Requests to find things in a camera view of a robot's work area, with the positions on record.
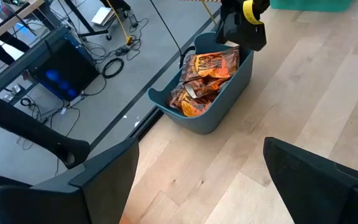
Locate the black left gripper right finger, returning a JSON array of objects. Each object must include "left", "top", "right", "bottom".
[{"left": 263, "top": 136, "right": 358, "bottom": 224}]

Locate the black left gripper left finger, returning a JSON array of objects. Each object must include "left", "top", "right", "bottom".
[{"left": 0, "top": 138, "right": 140, "bottom": 224}]

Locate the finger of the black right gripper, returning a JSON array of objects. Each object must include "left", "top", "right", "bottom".
[
  {"left": 215, "top": 17, "right": 239, "bottom": 44},
  {"left": 236, "top": 21, "right": 267, "bottom": 52}
]

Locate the taco seasoning packet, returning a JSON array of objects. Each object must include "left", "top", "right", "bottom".
[
  {"left": 167, "top": 82, "right": 219, "bottom": 118},
  {"left": 180, "top": 46, "right": 241, "bottom": 83},
  {"left": 183, "top": 77, "right": 229, "bottom": 100}
]

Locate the teal plastic bin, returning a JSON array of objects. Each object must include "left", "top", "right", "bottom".
[{"left": 270, "top": 0, "right": 354, "bottom": 12}]

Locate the dark blue plastic bin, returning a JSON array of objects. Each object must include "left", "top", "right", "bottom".
[{"left": 147, "top": 32, "right": 255, "bottom": 135}]

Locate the black power brick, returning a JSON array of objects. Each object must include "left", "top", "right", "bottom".
[{"left": 128, "top": 14, "right": 140, "bottom": 28}]

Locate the white flat box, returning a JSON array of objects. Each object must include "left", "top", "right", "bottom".
[{"left": 91, "top": 6, "right": 115, "bottom": 27}]

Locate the black computer with blue lights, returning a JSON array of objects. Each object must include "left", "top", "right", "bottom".
[{"left": 28, "top": 29, "right": 101, "bottom": 103}]

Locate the black cable with loop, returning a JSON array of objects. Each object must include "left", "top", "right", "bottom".
[{"left": 149, "top": 0, "right": 197, "bottom": 70}]

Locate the black aluminium table frame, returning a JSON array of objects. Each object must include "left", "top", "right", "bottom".
[{"left": 126, "top": 107, "right": 165, "bottom": 142}]

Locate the yellow cable with plug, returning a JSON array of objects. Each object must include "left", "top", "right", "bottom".
[{"left": 106, "top": 0, "right": 134, "bottom": 45}]

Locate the coiled black cable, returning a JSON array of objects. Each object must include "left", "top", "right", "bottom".
[{"left": 101, "top": 57, "right": 126, "bottom": 80}]

